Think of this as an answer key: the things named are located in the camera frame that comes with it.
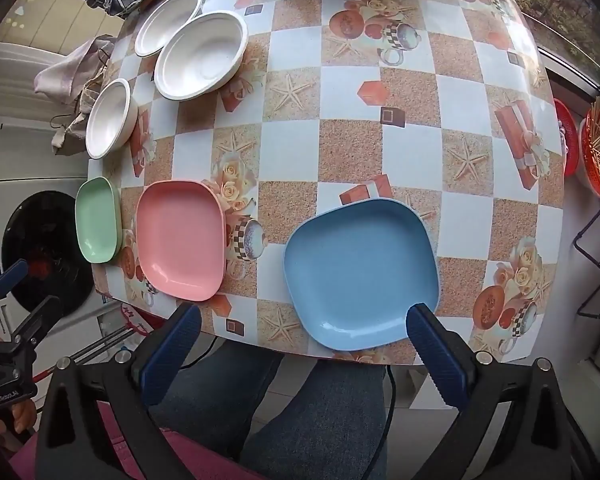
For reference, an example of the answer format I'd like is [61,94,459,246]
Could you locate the green square plate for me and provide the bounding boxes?
[75,177,123,264]

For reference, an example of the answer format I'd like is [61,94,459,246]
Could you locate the medium white bowl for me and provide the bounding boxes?
[134,0,203,57]

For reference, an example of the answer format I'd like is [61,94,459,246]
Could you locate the pink garment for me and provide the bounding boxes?
[9,400,253,480]

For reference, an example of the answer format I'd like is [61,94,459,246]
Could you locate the red basket with sticks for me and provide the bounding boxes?
[579,105,600,201]

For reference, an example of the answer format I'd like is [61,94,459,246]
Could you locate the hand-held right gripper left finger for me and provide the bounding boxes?
[34,303,203,480]

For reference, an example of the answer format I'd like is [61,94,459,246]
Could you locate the small white bowl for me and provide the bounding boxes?
[85,79,139,160]

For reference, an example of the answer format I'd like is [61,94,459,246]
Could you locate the person's leg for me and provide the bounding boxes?
[240,360,397,480]
[149,342,286,443]

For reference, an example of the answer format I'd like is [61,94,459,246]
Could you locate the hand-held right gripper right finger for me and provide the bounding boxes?
[405,302,589,480]

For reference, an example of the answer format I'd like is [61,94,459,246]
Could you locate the checkered printed tablecloth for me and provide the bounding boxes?
[87,0,567,367]

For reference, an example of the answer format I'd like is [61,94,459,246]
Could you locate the person's left hand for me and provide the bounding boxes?
[0,399,37,445]

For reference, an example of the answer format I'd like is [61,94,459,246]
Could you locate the person's left leg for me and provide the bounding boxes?
[149,342,286,443]

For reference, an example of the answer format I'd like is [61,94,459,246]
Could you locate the beige cloth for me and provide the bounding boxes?
[34,35,117,156]

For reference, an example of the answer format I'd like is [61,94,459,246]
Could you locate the blue square plate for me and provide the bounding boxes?
[283,198,440,352]

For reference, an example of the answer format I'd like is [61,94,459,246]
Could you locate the window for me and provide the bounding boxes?
[495,0,600,92]

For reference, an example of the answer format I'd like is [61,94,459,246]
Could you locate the pink square plate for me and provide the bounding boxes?
[136,180,227,302]

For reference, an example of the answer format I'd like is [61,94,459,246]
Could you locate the white washing machine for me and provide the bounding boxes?
[0,175,127,361]

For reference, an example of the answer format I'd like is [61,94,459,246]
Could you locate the black wire rack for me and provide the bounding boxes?
[572,205,600,322]

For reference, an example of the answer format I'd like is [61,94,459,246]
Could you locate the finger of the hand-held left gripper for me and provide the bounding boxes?
[0,259,30,312]
[9,296,64,349]

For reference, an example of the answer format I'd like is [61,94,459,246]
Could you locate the large white bowl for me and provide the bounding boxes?
[155,10,249,102]

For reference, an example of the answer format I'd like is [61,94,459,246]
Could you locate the person's right leg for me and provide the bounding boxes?
[240,360,397,480]

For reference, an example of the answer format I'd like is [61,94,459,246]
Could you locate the empty red basket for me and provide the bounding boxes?
[552,98,582,177]

